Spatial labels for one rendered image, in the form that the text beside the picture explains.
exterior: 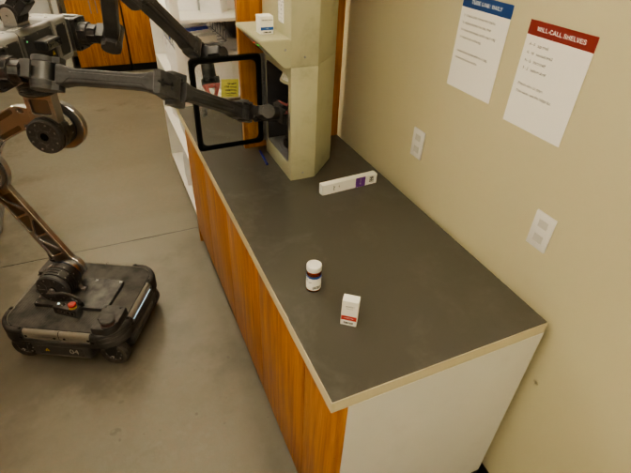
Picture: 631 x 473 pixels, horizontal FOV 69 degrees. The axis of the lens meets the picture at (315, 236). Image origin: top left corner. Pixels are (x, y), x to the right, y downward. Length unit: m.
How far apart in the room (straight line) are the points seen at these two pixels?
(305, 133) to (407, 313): 0.88
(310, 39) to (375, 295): 0.94
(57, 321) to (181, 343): 0.59
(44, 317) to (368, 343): 1.74
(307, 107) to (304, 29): 0.29
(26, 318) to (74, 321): 0.23
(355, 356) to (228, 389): 1.20
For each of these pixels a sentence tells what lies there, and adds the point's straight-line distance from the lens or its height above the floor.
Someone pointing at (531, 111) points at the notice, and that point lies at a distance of 1.44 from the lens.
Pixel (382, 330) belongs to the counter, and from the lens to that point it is 1.33.
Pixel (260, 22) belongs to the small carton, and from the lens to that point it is 1.82.
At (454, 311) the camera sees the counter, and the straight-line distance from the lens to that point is 1.44.
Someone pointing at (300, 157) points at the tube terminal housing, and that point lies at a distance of 1.94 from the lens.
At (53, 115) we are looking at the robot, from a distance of 2.07.
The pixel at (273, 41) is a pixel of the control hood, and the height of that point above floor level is 1.51.
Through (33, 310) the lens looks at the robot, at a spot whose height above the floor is 0.24.
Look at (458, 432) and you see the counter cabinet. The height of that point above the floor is 0.50.
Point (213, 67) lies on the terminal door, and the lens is 2.03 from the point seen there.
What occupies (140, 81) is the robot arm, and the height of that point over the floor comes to 1.44.
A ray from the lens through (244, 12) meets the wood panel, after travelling 2.09.
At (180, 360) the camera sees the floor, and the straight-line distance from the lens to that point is 2.51.
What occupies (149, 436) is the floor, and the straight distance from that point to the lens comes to 2.30.
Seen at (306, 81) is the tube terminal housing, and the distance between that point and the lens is 1.83.
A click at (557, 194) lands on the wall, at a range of 1.42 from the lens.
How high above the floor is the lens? 1.91
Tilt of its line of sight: 36 degrees down
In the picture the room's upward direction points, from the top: 2 degrees clockwise
